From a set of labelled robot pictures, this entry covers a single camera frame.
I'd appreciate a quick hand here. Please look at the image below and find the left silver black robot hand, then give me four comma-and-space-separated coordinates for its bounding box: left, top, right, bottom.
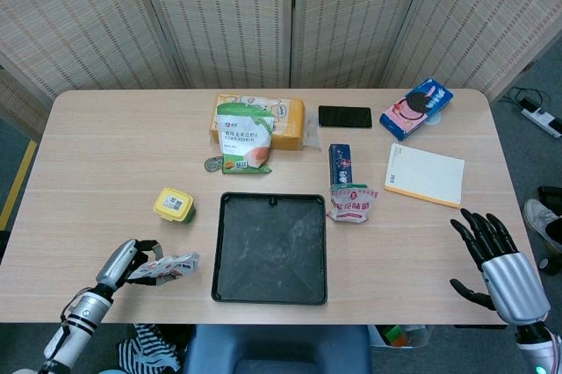
95, 239, 164, 291

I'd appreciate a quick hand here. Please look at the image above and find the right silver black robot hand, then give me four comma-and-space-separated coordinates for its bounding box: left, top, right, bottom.
450, 208, 551, 326

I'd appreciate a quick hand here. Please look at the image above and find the white snack pouch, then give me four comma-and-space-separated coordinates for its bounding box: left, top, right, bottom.
126, 252, 201, 285

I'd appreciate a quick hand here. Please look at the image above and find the black square plastic tray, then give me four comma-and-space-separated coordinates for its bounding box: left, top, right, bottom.
211, 191, 329, 306

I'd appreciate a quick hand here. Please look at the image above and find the green white corn starch bag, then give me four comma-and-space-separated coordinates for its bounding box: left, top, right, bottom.
214, 101, 276, 176

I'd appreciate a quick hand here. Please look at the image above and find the red white seasoning packet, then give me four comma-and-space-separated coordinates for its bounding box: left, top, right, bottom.
327, 183, 379, 224

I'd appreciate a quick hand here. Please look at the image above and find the white sneaker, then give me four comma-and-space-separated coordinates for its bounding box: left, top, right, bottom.
523, 198, 562, 252

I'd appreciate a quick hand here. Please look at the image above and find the yellow lidded green container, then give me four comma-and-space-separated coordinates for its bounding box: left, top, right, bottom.
153, 187, 196, 224

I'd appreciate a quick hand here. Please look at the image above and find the black white striped cloth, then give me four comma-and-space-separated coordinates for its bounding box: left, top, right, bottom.
117, 323, 182, 373

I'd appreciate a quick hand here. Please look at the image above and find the black box on floor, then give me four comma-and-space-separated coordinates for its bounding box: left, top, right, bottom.
537, 185, 562, 205

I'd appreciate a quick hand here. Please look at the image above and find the clear bin with coloured items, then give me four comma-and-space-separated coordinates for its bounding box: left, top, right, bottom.
368, 324, 434, 349

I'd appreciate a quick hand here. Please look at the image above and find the white notepad with yellow edge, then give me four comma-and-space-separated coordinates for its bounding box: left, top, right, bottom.
384, 142, 465, 209

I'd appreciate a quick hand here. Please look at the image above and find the white power strip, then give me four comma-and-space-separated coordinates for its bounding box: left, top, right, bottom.
521, 105, 562, 139

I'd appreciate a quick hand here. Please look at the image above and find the blue chair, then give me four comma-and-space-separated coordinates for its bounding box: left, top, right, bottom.
183, 324, 373, 374

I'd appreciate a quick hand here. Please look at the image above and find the blue cookie box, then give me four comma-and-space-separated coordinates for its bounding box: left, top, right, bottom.
378, 76, 455, 141

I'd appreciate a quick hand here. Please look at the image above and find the dark blue narrow box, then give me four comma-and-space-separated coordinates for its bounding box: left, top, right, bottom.
328, 142, 355, 189

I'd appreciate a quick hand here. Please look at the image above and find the yellow tissue pack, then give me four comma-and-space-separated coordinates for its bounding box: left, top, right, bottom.
210, 93, 321, 151

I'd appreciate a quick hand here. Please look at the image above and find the black smartphone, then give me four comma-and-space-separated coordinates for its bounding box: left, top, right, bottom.
318, 104, 373, 129

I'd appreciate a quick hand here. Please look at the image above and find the woven bamboo folding screen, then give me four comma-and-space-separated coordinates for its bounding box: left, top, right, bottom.
0, 0, 562, 129

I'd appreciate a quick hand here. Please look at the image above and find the black floor cable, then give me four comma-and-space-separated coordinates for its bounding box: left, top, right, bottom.
500, 87, 550, 111

